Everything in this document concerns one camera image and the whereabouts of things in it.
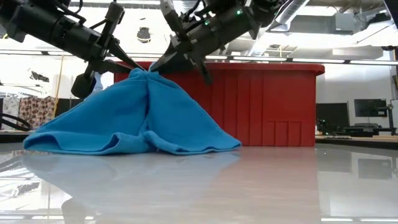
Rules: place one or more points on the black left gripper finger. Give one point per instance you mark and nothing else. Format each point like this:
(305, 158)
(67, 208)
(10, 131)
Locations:
(112, 67)
(122, 54)

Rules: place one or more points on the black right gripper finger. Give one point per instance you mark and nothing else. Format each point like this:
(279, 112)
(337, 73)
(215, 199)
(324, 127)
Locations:
(183, 68)
(174, 57)

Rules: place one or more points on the blue cloth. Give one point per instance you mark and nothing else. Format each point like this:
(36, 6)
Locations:
(124, 118)

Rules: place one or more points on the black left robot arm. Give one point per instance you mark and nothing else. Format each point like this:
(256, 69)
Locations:
(46, 25)

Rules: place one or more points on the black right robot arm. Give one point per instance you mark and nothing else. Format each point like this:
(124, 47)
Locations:
(230, 21)

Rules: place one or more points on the yellow wooden pole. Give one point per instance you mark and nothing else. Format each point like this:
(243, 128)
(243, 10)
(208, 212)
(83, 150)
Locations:
(59, 87)

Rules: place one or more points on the brown patterned fabric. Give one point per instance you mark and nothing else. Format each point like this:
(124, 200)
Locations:
(37, 112)

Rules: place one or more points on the large red plastic bin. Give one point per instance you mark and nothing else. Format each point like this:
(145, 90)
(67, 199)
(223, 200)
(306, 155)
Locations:
(273, 102)

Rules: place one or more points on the background workbench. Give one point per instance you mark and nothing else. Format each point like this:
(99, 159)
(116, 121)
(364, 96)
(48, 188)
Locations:
(357, 140)

